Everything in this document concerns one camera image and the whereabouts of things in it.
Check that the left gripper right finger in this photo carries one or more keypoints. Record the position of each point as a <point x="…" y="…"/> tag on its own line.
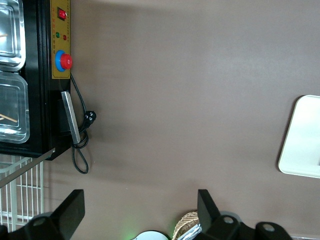
<point x="210" y="220"/>

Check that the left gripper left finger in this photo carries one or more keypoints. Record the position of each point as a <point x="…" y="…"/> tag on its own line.
<point x="65" y="217"/>

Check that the cream plastic tray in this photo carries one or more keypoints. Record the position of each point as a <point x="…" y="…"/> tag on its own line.
<point x="302" y="140"/>

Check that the stacked foil trays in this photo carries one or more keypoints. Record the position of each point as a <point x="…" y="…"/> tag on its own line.
<point x="192" y="232"/>

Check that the light wicker basket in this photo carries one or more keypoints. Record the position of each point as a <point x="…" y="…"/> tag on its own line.
<point x="185" y="222"/>

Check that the black machine yellow panel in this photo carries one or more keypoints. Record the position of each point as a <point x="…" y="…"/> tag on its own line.
<point x="40" y="100"/>

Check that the foil container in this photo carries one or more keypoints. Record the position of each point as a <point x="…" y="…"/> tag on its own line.
<point x="11" y="30"/>
<point x="12" y="107"/>

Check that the brown table cover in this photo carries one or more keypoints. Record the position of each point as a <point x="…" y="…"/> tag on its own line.
<point x="187" y="100"/>

